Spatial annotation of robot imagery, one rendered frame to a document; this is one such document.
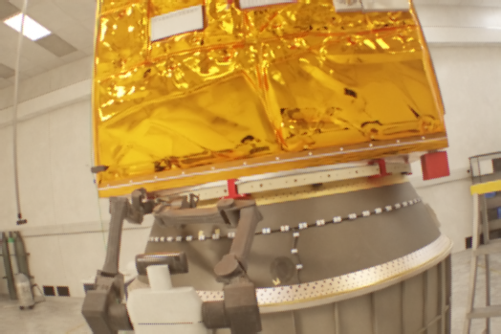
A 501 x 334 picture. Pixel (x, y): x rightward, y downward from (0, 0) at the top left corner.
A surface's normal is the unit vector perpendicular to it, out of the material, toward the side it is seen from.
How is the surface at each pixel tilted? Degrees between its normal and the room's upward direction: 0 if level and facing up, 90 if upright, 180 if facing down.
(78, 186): 90
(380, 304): 90
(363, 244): 62
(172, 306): 90
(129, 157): 92
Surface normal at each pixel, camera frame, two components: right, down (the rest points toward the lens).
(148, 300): 0.03, -0.09
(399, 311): 0.40, -0.13
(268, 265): -0.21, -0.52
